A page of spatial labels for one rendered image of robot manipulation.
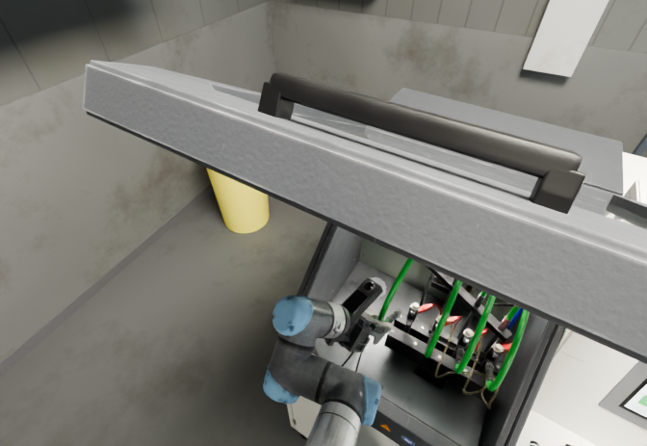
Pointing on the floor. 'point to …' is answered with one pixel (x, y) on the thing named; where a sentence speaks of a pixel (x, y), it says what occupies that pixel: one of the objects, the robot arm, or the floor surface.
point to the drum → (240, 204)
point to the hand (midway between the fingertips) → (385, 321)
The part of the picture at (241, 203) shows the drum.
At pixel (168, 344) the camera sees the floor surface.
